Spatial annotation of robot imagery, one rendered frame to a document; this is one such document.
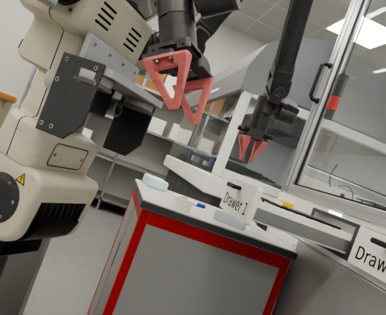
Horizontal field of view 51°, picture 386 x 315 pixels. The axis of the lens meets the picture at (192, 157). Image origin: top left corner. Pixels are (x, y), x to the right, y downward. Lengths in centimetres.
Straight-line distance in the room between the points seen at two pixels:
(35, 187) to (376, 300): 86
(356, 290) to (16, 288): 120
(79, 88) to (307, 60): 163
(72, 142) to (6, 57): 472
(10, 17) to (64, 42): 479
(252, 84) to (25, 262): 134
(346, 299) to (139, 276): 64
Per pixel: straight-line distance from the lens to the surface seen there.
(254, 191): 116
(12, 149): 90
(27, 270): 171
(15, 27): 567
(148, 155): 539
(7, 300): 176
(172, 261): 140
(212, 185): 208
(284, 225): 121
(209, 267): 143
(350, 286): 127
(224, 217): 149
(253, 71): 215
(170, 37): 62
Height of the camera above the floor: 93
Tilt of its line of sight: level
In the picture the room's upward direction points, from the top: 21 degrees clockwise
